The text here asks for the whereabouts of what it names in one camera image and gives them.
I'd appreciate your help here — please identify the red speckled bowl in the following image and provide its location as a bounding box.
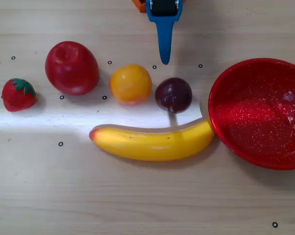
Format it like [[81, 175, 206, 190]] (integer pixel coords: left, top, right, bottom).
[[208, 57, 295, 171]]

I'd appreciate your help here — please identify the red toy apple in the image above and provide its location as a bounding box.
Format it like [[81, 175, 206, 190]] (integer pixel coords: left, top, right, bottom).
[[45, 41, 100, 96]]

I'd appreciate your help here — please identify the orange toy fruit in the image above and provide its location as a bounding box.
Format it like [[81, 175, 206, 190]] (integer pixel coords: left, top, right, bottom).
[[109, 64, 153, 106]]

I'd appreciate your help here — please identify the blue gripper with motor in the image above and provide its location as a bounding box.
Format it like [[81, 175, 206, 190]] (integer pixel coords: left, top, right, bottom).
[[145, 0, 184, 66]]

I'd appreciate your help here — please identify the red toy strawberry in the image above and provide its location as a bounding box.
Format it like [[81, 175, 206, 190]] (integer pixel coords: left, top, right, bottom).
[[1, 77, 38, 113]]

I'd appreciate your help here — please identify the yellow toy banana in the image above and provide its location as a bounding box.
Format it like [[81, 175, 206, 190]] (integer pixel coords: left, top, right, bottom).
[[89, 118, 216, 162]]

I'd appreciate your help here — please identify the dark purple toy plum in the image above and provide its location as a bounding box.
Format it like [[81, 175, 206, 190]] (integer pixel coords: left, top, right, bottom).
[[154, 77, 193, 114]]

